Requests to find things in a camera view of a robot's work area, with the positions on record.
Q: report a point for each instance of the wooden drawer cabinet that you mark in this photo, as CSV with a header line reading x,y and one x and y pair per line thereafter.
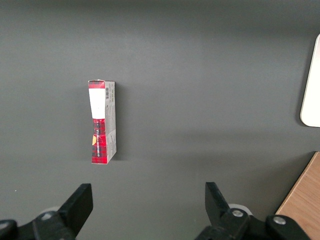
x,y
305,200

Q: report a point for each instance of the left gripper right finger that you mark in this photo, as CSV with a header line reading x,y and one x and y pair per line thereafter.
x,y
216,202

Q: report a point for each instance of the white rectangular tray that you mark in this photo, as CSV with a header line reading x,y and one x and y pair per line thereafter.
x,y
312,100

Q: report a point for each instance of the red plaid cardboard box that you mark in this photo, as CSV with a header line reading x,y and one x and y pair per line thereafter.
x,y
100,130

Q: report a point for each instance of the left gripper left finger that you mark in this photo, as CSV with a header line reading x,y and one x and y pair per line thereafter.
x,y
80,202

